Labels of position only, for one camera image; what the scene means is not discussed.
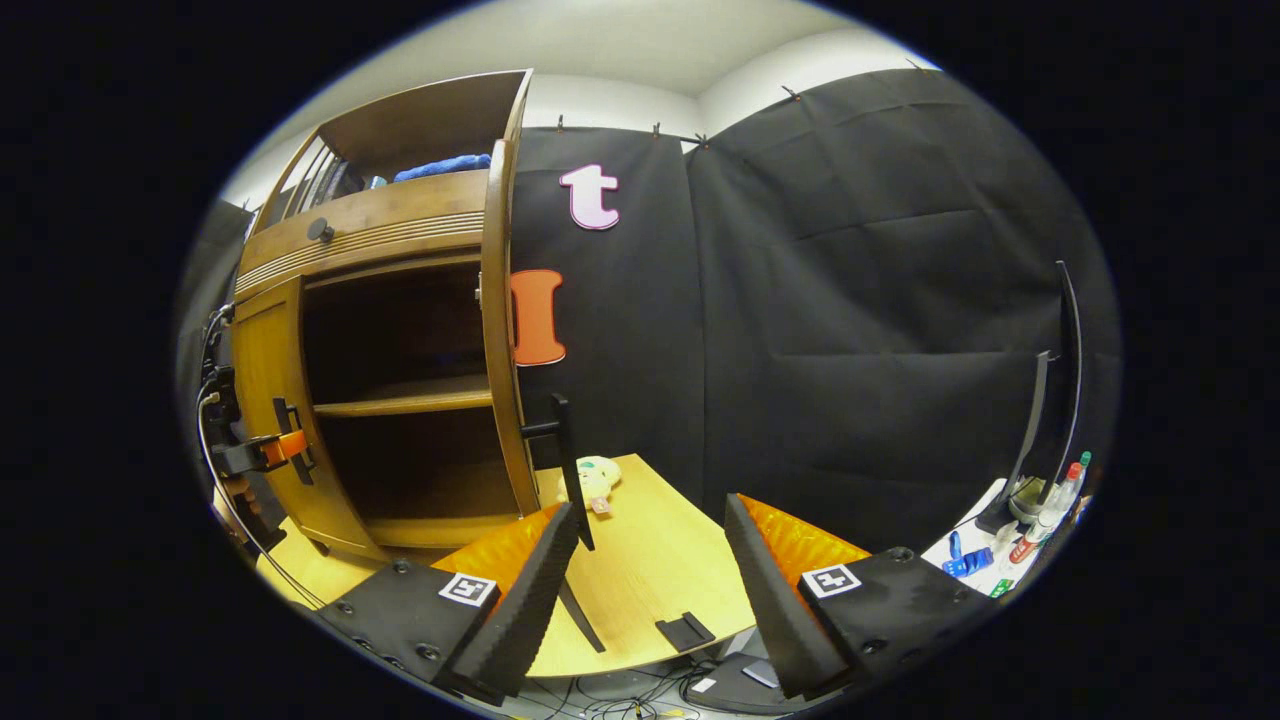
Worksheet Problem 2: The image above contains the blue folded towel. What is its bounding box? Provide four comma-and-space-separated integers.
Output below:
393, 153, 493, 184

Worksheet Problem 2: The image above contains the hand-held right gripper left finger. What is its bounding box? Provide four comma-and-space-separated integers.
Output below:
320, 502, 581, 706

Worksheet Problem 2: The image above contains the wooden shoe cabinet door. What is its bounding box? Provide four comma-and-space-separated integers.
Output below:
232, 278, 386, 561
478, 140, 598, 553

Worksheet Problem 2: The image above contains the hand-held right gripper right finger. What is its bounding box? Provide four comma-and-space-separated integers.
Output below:
724, 492, 1001, 701

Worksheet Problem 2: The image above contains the black flat bracket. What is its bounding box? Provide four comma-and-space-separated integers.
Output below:
655, 611, 717, 654

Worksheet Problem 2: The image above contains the black backdrop cloth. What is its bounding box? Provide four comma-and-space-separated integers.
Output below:
175, 65, 1123, 556

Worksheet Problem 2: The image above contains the wooden double-door shoe cabinet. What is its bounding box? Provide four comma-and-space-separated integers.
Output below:
230, 68, 598, 563

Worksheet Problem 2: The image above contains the small blue packet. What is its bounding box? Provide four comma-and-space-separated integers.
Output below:
941, 530, 997, 580

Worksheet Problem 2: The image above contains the dark device under table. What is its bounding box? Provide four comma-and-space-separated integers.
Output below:
684, 653, 801, 715

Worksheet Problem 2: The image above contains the wooden drawer with black knob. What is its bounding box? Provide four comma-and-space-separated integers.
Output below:
235, 170, 491, 301

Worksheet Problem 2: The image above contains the wooden cabinet shelf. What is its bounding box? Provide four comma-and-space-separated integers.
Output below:
312, 375, 496, 419

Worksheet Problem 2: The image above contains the bundle of floor cables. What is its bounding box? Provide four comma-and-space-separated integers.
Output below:
490, 668, 701, 720

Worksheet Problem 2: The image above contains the white bottle with red cap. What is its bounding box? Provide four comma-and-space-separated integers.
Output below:
1008, 452, 1093, 566

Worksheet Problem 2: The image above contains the pale yellow plush toy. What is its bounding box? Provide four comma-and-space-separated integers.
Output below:
573, 455, 623, 516

